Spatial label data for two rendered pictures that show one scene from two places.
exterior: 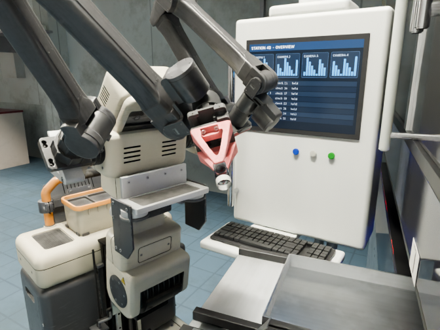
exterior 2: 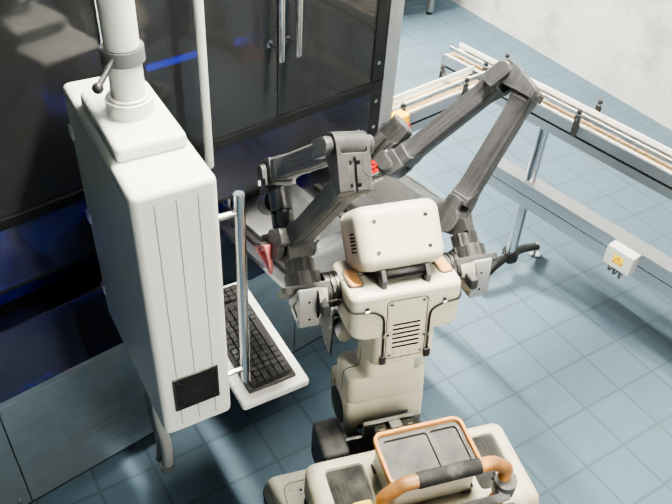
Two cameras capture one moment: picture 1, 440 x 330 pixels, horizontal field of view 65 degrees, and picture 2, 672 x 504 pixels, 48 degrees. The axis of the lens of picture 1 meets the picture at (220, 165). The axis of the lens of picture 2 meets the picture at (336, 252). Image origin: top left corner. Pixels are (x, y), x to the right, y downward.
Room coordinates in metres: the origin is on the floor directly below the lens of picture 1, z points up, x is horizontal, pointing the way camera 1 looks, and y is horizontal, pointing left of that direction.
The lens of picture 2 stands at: (2.28, 0.69, 2.42)
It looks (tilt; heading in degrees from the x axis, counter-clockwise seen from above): 41 degrees down; 205
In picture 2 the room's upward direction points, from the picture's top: 4 degrees clockwise
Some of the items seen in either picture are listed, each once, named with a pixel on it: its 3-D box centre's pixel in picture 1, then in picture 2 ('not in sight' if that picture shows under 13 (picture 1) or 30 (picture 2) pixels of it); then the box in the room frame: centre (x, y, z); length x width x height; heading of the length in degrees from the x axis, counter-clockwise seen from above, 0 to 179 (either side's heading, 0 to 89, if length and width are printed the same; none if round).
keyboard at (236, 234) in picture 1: (270, 242); (242, 333); (1.06, -0.17, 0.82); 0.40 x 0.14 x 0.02; 57
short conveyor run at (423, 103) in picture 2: not in sight; (421, 101); (-0.28, -0.20, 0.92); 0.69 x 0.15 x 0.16; 158
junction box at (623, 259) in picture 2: not in sight; (621, 258); (-0.29, 0.72, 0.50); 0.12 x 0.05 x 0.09; 68
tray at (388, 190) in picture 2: not in sight; (385, 197); (0.35, -0.06, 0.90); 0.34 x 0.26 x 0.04; 67
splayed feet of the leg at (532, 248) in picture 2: not in sight; (508, 261); (-0.55, 0.26, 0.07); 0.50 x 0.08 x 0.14; 158
